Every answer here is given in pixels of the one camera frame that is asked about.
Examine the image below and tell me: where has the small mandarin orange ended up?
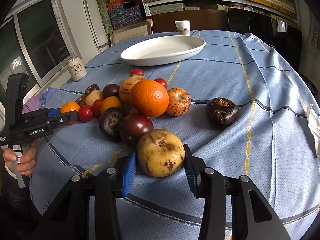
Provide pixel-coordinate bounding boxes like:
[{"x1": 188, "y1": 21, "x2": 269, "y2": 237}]
[{"x1": 60, "y1": 101, "x2": 80, "y2": 125}]

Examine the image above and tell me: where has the yellow bruised apple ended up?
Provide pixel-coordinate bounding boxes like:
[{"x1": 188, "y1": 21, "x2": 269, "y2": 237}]
[{"x1": 137, "y1": 129, "x2": 185, "y2": 177}]

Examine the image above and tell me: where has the person's left hand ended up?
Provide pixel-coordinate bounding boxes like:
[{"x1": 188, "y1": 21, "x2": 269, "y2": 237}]
[{"x1": 3, "y1": 140, "x2": 37, "y2": 178}]

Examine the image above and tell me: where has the purple cloth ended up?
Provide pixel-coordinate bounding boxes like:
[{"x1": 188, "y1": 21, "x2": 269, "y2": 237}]
[{"x1": 22, "y1": 87, "x2": 57, "y2": 114}]

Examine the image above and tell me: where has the red cherry tomato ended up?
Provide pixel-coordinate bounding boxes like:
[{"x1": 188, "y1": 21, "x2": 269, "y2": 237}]
[{"x1": 78, "y1": 105, "x2": 93, "y2": 122}]

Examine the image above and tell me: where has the beige round fruit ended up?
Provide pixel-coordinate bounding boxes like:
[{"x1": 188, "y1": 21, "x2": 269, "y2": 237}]
[{"x1": 85, "y1": 90, "x2": 104, "y2": 106}]

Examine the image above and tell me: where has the dark purple fruit near pile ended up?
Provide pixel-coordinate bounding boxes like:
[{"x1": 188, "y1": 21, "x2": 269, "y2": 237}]
[{"x1": 99, "y1": 107, "x2": 126, "y2": 140}]

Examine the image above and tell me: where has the white drink can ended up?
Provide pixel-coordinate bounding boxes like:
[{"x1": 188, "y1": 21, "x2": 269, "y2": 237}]
[{"x1": 67, "y1": 57, "x2": 87, "y2": 82}]

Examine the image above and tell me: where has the small orange tangerine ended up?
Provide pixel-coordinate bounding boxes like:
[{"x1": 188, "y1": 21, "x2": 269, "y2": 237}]
[{"x1": 100, "y1": 96, "x2": 124, "y2": 113}]

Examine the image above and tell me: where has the dark red plum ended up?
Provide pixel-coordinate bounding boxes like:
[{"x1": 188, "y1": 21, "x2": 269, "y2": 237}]
[{"x1": 120, "y1": 113, "x2": 154, "y2": 146}]

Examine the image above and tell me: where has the small dark plum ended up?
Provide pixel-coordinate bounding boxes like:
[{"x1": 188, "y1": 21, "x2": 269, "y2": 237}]
[{"x1": 103, "y1": 83, "x2": 120, "y2": 99}]

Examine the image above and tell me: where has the dark purple mangosteen fruit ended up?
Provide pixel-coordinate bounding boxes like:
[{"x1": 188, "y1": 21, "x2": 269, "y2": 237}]
[{"x1": 206, "y1": 98, "x2": 239, "y2": 128}]

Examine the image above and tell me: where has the tan striped pepino melon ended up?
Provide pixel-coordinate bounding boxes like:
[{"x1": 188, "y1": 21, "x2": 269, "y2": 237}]
[{"x1": 119, "y1": 74, "x2": 146, "y2": 105}]

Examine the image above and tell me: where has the red striped apple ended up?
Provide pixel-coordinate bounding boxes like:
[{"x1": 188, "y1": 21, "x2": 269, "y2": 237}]
[{"x1": 166, "y1": 87, "x2": 191, "y2": 116}]

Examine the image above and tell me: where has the blue checked tablecloth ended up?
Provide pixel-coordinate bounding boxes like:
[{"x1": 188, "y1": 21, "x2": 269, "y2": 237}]
[{"x1": 29, "y1": 30, "x2": 319, "y2": 239}]

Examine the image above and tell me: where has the large orange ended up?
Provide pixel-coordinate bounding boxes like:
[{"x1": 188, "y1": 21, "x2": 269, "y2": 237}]
[{"x1": 130, "y1": 80, "x2": 169, "y2": 118}]

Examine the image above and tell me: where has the red tomato top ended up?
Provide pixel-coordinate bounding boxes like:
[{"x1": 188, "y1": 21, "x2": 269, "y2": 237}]
[{"x1": 130, "y1": 68, "x2": 144, "y2": 76}]

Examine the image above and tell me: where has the red tomato right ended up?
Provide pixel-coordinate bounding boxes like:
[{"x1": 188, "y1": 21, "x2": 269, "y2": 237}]
[{"x1": 154, "y1": 78, "x2": 168, "y2": 89}]

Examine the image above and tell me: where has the white oval plate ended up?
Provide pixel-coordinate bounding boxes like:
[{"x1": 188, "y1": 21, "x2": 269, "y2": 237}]
[{"x1": 120, "y1": 35, "x2": 206, "y2": 67}]

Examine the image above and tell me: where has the cardboard box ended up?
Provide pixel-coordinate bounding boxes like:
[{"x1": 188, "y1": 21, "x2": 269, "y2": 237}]
[{"x1": 110, "y1": 19, "x2": 153, "y2": 46}]

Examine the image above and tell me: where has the crumpled white tissue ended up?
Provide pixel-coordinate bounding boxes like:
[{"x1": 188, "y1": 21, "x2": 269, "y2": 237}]
[{"x1": 305, "y1": 104, "x2": 320, "y2": 158}]

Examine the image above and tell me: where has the white paper cup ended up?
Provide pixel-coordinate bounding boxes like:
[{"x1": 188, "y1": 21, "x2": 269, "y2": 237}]
[{"x1": 175, "y1": 20, "x2": 190, "y2": 36}]

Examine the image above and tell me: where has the window with grey frame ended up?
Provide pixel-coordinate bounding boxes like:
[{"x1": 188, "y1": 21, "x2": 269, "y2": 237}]
[{"x1": 1, "y1": 0, "x2": 81, "y2": 102}]

